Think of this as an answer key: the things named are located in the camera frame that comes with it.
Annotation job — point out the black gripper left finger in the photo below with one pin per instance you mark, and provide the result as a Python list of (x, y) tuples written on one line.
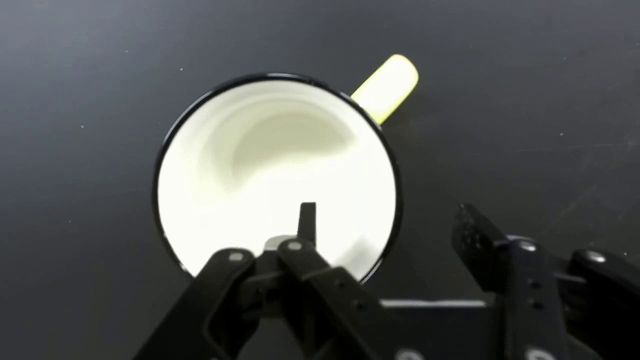
[(312, 293)]

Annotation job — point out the yellow enamel cup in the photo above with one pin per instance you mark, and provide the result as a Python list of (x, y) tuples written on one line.
[(266, 173)]

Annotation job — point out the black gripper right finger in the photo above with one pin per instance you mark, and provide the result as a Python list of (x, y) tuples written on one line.
[(532, 293)]

